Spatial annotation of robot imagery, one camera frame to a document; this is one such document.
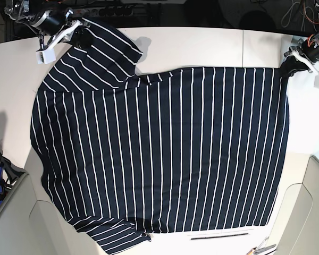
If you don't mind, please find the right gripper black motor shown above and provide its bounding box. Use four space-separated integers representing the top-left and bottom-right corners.
29 8 93 50

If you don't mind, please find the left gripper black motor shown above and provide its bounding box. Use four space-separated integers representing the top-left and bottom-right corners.
279 32 319 78

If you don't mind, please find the navy white striped T-shirt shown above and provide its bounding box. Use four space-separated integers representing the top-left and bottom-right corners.
30 19 289 254

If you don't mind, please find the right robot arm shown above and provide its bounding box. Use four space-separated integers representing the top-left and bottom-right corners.
4 1 90 51

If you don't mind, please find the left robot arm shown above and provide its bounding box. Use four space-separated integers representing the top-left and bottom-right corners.
280 1 319 78

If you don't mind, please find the white power strip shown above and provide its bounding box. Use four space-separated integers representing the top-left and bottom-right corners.
76 6 133 18

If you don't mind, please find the grey seat right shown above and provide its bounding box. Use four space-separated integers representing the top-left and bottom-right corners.
267 156 319 254

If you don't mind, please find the grey seat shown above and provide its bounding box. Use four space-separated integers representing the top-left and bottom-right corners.
267 156 319 254
0 172 78 255

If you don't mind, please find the grey tool at bottom edge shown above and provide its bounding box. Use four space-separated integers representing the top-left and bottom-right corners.
246 237 277 255

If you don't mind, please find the grey seat left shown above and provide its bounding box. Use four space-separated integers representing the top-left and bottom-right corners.
0 172 78 255

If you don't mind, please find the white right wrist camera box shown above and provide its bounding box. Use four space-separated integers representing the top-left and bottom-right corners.
36 48 56 64

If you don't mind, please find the grey coiled cable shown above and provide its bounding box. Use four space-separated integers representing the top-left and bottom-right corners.
281 0 306 30

